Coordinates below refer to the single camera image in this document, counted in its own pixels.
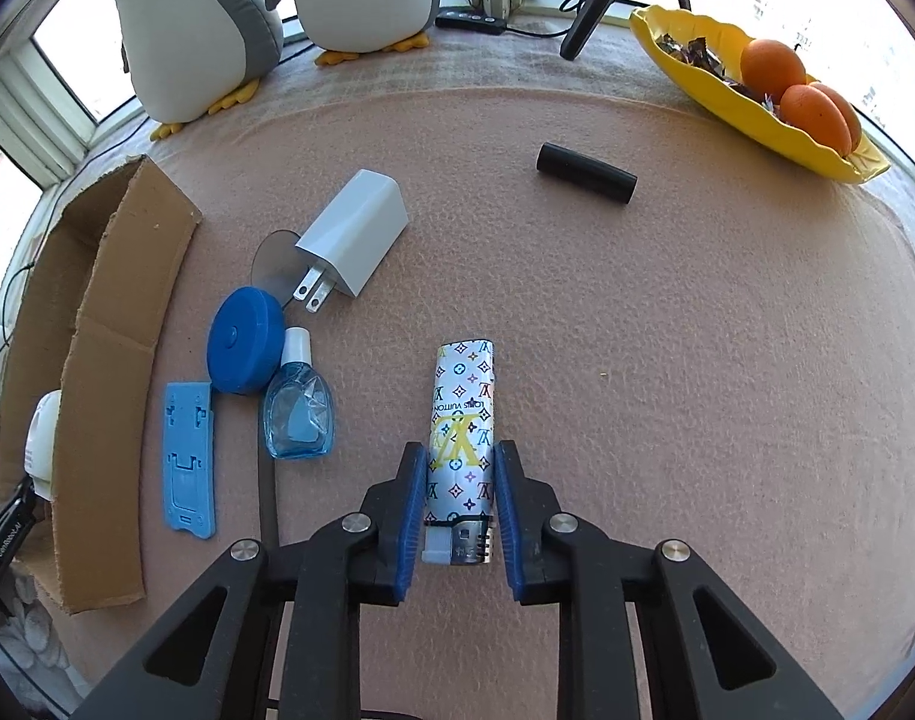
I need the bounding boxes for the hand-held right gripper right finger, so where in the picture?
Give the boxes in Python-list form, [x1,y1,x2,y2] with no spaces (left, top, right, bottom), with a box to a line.
[493,439,848,720]

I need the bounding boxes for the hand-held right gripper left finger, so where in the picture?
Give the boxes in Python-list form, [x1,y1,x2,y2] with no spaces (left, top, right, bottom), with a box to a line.
[74,441,432,720]

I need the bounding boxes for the patterned silver lighter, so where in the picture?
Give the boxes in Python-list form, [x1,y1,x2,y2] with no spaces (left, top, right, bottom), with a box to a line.
[421,340,497,567]

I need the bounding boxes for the white plug-in device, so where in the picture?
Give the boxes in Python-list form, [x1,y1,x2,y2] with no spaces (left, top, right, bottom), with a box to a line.
[22,388,62,503]

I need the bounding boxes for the cardboard box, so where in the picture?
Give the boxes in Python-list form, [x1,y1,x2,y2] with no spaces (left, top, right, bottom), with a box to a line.
[0,155,203,614]

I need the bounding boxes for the grey spoon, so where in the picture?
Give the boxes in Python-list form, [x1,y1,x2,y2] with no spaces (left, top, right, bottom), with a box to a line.
[251,229,308,548]

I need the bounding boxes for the white charger adapter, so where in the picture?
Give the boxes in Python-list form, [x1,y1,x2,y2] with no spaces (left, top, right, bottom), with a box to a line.
[292,170,412,314]

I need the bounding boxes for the blue eye drop bottle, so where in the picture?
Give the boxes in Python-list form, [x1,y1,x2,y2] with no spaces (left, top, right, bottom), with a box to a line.
[260,327,334,460]

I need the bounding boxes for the blue phone stand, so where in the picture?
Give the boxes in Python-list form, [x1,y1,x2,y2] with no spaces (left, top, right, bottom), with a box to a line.
[162,382,218,539]

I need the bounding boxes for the pinkish brown felt mat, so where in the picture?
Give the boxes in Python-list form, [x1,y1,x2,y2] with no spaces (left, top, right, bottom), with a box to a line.
[52,86,915,720]

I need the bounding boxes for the blue round case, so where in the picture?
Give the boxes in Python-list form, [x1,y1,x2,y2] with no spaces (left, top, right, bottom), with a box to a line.
[206,287,287,396]

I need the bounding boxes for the black cylinder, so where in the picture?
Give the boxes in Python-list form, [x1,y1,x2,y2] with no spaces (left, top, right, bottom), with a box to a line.
[536,141,638,205]

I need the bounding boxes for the yellow fruit bowl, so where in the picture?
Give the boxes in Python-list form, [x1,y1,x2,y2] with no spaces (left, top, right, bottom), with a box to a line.
[628,5,892,185]

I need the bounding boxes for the black inline remote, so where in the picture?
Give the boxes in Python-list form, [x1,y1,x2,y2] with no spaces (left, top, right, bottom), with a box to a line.
[436,10,508,35]

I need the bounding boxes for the pile of wrapped candies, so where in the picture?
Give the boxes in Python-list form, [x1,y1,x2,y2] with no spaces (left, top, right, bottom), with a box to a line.
[652,30,784,117]

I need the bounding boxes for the orange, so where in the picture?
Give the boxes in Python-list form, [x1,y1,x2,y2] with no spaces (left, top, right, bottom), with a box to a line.
[779,82,852,155]
[813,81,865,155]
[740,39,809,95]

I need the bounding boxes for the large penguin plush toy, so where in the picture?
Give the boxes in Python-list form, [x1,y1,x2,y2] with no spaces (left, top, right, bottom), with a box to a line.
[97,0,286,142]

